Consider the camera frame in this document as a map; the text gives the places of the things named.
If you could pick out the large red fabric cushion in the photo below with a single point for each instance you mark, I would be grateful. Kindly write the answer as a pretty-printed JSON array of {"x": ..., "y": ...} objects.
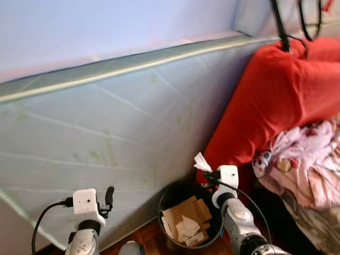
[{"x": 271, "y": 101}]

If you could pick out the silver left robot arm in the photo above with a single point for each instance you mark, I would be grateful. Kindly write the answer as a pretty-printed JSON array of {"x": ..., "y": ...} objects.
[{"x": 84, "y": 241}]

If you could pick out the green white quilted mattress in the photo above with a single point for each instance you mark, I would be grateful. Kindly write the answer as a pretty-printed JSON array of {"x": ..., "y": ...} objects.
[{"x": 106, "y": 133}]

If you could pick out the crumpled white paper scrap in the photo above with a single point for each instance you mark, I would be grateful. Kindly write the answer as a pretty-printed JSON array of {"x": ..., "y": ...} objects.
[{"x": 187, "y": 227}]

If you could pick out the white tissue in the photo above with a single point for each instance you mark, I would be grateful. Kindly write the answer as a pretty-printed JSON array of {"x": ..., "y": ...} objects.
[{"x": 202, "y": 162}]

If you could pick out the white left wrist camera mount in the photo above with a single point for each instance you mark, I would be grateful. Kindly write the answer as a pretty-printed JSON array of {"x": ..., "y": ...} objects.
[{"x": 85, "y": 204}]

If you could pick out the pink cartoon print blanket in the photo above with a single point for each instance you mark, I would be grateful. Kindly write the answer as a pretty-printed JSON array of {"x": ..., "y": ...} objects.
[{"x": 313, "y": 154}]

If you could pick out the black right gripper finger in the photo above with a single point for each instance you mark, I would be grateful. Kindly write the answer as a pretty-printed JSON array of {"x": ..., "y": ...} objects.
[{"x": 208, "y": 171}]

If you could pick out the large brown cardboard piece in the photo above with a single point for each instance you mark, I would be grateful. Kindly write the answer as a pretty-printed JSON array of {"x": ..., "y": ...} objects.
[{"x": 180, "y": 210}]

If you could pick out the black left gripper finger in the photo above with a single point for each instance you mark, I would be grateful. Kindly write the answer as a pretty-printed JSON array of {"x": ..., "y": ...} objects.
[{"x": 109, "y": 195}]

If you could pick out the small brown cardboard piece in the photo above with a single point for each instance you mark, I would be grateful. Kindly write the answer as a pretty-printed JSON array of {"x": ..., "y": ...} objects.
[{"x": 202, "y": 209}]

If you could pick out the grey left robot leg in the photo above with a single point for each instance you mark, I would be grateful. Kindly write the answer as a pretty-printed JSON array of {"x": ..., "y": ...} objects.
[{"x": 131, "y": 248}]

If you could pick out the small red fabric cushion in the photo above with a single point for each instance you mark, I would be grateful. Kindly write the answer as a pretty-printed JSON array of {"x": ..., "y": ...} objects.
[{"x": 326, "y": 50}]

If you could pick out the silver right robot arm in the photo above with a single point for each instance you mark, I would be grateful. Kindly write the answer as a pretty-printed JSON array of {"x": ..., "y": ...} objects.
[{"x": 241, "y": 223}]

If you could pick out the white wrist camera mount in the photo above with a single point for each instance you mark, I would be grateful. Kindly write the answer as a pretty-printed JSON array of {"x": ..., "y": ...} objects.
[
  {"x": 85, "y": 204},
  {"x": 228, "y": 178}
]

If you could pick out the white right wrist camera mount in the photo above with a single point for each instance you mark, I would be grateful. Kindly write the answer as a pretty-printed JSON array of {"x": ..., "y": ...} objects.
[{"x": 228, "y": 178}]

